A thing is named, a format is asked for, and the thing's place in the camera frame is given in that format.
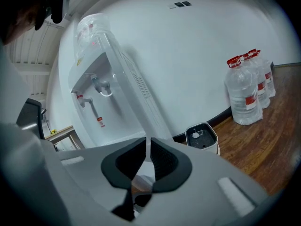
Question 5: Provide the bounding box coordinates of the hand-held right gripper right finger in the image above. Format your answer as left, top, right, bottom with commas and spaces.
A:
135, 137, 269, 226

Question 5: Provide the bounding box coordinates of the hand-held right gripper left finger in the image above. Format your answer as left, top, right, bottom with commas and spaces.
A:
57, 137, 147, 223

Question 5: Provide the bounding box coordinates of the white water dispenser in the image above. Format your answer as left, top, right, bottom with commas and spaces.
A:
68, 32, 175, 151

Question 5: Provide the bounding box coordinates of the red dispenser tap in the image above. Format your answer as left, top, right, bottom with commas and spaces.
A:
75, 93, 94, 108

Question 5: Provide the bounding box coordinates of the blue dispenser tap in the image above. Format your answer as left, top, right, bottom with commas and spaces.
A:
90, 73, 112, 97

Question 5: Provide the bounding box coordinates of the clear water bottle red cap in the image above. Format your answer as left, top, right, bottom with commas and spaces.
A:
224, 55, 264, 126
248, 48, 277, 98
239, 52, 271, 109

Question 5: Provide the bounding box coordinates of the light wooden table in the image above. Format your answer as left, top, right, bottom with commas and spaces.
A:
45, 125, 86, 152

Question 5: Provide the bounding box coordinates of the white container with black inside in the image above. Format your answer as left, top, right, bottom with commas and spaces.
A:
185, 121, 222, 155

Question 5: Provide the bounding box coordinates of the black chair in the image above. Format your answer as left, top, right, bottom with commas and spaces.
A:
16, 97, 46, 140

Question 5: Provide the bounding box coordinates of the black head-worn camera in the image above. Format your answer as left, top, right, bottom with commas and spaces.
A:
34, 0, 72, 31

